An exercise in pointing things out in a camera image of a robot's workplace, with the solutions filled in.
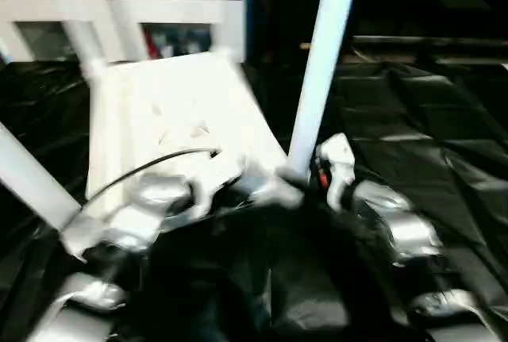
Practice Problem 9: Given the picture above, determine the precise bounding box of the white plastic table leg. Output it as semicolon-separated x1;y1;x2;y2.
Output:
0;123;82;233
46;0;110;79
284;0;363;181
210;0;248;63

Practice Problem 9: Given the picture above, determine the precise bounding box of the white plastic table top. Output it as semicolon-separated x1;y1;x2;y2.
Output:
59;48;307;262

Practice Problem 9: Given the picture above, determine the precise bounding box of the black table mat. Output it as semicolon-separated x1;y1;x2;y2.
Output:
0;56;508;342

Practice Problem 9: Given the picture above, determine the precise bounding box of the black low cabinet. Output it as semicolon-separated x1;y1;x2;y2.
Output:
246;0;508;65

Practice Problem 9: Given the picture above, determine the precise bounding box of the white glass-door cabinet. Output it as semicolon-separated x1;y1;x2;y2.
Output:
0;0;248;63

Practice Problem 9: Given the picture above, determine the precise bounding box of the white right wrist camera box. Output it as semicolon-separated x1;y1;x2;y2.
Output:
314;133;358;211

